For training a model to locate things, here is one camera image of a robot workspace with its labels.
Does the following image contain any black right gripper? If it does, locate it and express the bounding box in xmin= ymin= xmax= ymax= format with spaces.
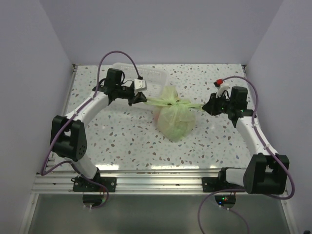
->
xmin=202 ymin=92 xmax=234 ymax=116

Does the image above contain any red fake tomato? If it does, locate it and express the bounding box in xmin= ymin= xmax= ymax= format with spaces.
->
xmin=153 ymin=110 xmax=160 ymax=122

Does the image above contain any light green avocado plastic bag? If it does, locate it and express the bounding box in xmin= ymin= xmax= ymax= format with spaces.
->
xmin=145 ymin=85 xmax=203 ymax=142

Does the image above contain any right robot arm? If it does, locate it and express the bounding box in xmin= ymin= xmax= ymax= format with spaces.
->
xmin=202 ymin=85 xmax=289 ymax=195

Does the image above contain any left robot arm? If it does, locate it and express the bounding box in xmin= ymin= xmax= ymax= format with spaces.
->
xmin=50 ymin=68 xmax=147 ymax=192

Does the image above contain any white plastic mesh basket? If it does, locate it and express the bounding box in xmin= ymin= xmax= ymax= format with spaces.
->
xmin=111 ymin=62 xmax=169 ymax=98

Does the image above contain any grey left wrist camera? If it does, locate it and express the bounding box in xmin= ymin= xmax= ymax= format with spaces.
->
xmin=134 ymin=79 xmax=147 ymax=92

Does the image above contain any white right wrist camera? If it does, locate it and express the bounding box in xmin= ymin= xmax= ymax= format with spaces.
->
xmin=214 ymin=79 xmax=229 ymax=98

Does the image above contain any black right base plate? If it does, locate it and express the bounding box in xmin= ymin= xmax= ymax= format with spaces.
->
xmin=201 ymin=177 xmax=244 ymax=193

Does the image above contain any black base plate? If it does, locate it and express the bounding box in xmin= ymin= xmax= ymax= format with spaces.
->
xmin=201 ymin=177 xmax=244 ymax=193
xmin=71 ymin=176 xmax=117 ymax=193

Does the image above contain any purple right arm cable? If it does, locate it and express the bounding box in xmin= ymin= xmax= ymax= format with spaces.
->
xmin=197 ymin=76 xmax=296 ymax=234

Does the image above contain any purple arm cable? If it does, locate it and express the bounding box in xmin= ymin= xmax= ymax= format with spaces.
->
xmin=197 ymin=76 xmax=296 ymax=234
xmin=40 ymin=50 xmax=143 ymax=210

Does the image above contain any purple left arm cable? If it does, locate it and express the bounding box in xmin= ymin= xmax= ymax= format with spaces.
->
xmin=40 ymin=50 xmax=143 ymax=210

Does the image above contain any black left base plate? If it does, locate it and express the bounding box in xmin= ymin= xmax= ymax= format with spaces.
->
xmin=71 ymin=176 xmax=117 ymax=193

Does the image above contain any aluminium rail frame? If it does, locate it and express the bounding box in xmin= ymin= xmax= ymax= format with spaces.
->
xmin=20 ymin=64 xmax=294 ymax=234

